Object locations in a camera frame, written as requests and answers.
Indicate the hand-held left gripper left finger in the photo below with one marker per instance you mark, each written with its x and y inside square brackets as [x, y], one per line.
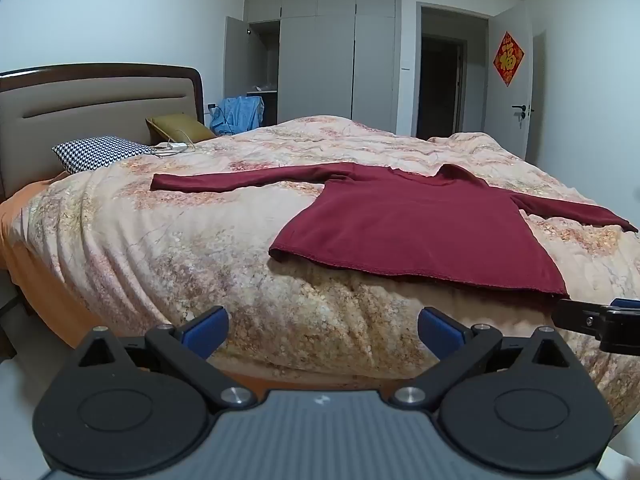
[206, 331]

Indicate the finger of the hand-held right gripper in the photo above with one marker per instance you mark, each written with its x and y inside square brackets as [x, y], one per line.
[582, 319]

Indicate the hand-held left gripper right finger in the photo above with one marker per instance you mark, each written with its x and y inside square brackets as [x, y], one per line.
[440, 332]

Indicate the dark red sweater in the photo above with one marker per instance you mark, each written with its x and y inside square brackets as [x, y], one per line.
[425, 225]

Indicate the floral beige duvet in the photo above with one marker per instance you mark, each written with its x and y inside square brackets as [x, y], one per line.
[175, 260]

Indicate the olive green pillow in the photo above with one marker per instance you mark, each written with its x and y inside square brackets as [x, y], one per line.
[180, 127]

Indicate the white room door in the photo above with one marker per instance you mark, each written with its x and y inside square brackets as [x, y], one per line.
[515, 125]

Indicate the houndstooth pillow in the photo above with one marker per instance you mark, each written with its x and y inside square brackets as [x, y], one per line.
[100, 152]

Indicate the blue clothing heap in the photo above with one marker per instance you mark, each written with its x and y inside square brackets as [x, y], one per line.
[237, 115]

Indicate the padded bed headboard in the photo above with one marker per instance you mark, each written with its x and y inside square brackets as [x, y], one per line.
[90, 105]

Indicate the red diamond door decoration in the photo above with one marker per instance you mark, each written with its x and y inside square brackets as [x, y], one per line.
[508, 58]

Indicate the grey wardrobe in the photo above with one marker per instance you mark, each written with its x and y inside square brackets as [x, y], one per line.
[320, 55]

